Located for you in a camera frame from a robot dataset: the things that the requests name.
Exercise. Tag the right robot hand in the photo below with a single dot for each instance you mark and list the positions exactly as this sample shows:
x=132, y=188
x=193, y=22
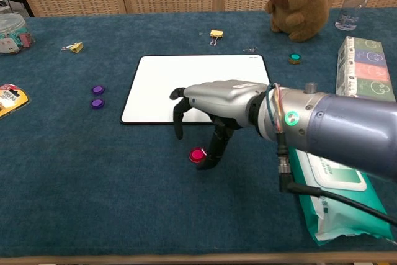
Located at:
x=223, y=97

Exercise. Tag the red round magnet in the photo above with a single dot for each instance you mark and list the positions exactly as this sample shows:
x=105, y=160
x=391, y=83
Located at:
x=196, y=155

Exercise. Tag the purple round magnet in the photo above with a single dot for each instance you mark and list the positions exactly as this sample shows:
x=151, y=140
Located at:
x=97, y=103
x=98, y=90

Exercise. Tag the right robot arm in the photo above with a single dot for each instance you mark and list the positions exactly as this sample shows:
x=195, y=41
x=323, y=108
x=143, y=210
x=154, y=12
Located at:
x=341, y=125

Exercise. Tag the multicolour tissue pack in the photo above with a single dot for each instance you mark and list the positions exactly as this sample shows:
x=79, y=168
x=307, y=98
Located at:
x=363, y=66

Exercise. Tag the green wet wipes pack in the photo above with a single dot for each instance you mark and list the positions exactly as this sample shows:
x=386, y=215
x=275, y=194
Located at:
x=338, y=218

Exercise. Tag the yellow razor blister pack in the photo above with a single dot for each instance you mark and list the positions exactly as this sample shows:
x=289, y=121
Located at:
x=10, y=100

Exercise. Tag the white magnetic board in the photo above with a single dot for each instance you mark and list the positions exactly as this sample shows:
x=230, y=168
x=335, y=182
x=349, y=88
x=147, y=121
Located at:
x=173, y=75

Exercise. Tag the small metal paper clip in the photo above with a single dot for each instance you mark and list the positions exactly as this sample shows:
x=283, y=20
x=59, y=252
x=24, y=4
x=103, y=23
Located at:
x=250, y=50

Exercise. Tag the yellow binder clip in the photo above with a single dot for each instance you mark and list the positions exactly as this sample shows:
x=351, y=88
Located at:
x=216, y=33
x=76, y=47

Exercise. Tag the teal round magnet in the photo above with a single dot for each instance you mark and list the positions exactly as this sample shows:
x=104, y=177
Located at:
x=294, y=58

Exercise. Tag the brown capybara plush toy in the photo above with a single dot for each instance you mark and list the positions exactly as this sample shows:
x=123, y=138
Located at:
x=297, y=1

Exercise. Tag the blue felt table mat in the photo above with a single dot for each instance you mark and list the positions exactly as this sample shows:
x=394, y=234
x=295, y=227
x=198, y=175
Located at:
x=93, y=168

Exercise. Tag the clear jar of binder clips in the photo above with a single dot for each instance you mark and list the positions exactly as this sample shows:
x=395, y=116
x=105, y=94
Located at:
x=14, y=35

